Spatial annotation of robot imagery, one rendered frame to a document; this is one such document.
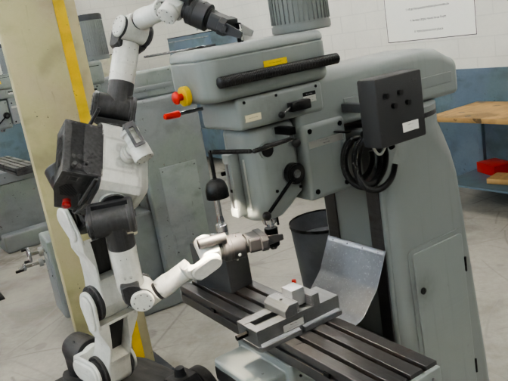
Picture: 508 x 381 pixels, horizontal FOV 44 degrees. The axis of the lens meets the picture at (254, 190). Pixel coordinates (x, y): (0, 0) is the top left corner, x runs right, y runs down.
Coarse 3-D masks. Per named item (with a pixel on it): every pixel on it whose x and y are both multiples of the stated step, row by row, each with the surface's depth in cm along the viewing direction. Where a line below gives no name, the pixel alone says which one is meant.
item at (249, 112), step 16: (256, 96) 190; (272, 96) 193; (288, 96) 196; (304, 96) 199; (320, 96) 203; (208, 112) 202; (224, 112) 193; (240, 112) 187; (256, 112) 190; (272, 112) 193; (288, 112) 197; (304, 112) 200; (208, 128) 206; (224, 128) 196; (240, 128) 188
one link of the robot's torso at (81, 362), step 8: (80, 352) 262; (88, 352) 262; (80, 360) 257; (136, 360) 260; (80, 368) 257; (88, 368) 251; (96, 368) 249; (80, 376) 259; (88, 376) 253; (96, 376) 249
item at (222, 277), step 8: (192, 248) 258; (192, 256) 260; (224, 264) 246; (232, 264) 247; (240, 264) 250; (248, 264) 253; (216, 272) 251; (224, 272) 247; (232, 272) 247; (240, 272) 251; (248, 272) 254; (200, 280) 261; (208, 280) 257; (216, 280) 253; (224, 280) 249; (232, 280) 248; (240, 280) 251; (248, 280) 254; (216, 288) 254; (224, 288) 250; (232, 288) 248; (240, 288) 251
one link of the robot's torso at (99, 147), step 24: (72, 120) 202; (72, 144) 198; (96, 144) 202; (120, 144) 207; (72, 168) 194; (96, 168) 198; (120, 168) 202; (144, 168) 210; (72, 192) 203; (96, 192) 199; (120, 192) 201; (144, 192) 207
